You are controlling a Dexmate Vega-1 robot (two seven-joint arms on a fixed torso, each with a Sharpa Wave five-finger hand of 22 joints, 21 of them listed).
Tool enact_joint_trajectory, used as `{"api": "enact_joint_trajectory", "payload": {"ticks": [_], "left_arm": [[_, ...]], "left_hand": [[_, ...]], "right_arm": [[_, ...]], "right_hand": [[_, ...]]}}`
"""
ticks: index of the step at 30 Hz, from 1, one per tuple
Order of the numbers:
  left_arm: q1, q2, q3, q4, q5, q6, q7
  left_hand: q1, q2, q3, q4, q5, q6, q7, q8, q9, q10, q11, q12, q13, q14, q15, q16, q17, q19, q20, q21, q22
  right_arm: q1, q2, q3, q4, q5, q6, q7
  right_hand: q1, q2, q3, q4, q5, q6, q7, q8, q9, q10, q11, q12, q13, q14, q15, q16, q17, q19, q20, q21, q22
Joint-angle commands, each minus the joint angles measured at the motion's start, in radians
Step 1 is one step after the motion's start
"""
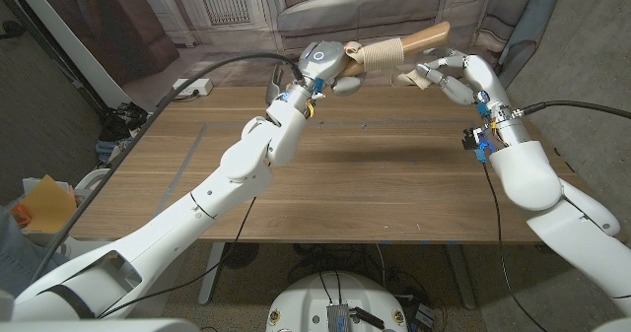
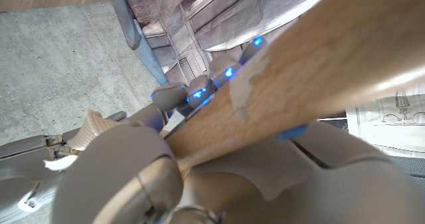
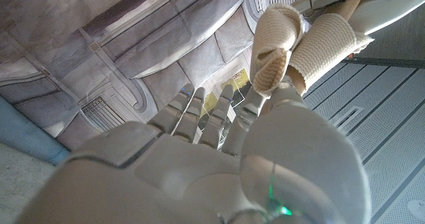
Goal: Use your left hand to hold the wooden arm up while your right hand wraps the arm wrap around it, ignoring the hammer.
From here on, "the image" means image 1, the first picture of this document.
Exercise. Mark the dark pile of floor clutter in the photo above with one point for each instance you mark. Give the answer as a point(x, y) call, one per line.
point(120, 120)

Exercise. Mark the white power strip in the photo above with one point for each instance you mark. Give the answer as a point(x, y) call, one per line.
point(194, 86)

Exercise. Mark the person in blue jeans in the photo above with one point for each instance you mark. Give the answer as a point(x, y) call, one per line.
point(20, 263)

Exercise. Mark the printed living room backdrop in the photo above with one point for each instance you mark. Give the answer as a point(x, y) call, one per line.
point(222, 7)

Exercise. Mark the white table leg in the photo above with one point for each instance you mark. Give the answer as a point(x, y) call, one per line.
point(461, 273)
point(211, 278)

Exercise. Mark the grey-blue rolled backdrop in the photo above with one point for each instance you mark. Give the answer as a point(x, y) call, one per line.
point(532, 17)

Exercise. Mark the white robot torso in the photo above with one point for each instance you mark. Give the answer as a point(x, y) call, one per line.
point(305, 297)

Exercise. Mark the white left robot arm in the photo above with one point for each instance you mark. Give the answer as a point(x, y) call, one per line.
point(207, 204)

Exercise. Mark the grey finned electronics box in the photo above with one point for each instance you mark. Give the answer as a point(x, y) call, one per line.
point(338, 318)

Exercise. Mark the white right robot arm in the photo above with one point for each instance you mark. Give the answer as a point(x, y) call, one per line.
point(527, 179)

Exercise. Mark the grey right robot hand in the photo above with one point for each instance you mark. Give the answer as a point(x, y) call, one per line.
point(483, 83)

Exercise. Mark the beige elastic arm wrap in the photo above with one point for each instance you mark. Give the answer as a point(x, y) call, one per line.
point(382, 53)

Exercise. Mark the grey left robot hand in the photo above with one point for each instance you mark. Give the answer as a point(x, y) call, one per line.
point(323, 61)

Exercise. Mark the white slanted board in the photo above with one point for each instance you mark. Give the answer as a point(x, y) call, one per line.
point(70, 41)

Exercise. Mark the yellow paper envelope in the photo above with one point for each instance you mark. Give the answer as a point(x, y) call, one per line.
point(47, 204)

